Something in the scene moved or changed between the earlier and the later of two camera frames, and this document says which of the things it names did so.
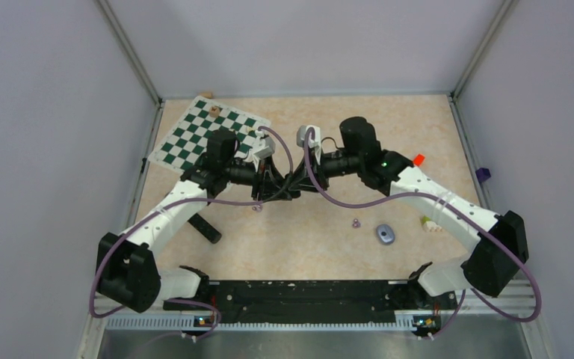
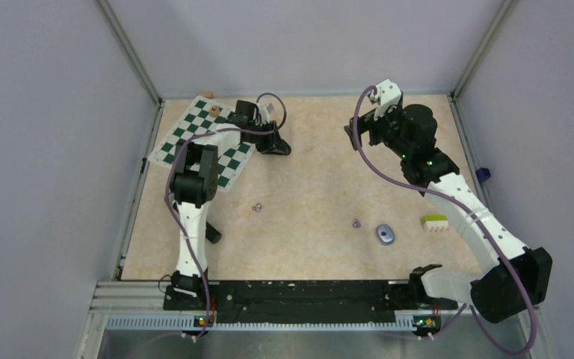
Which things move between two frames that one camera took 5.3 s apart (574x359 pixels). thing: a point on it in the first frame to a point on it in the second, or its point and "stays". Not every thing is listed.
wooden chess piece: x=214 y=111 stays
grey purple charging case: x=385 y=234 stays
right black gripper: x=302 y=179 to x=368 y=123
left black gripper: x=273 y=186 to x=279 y=146
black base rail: x=314 y=302 stays
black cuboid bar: x=205 y=228 stays
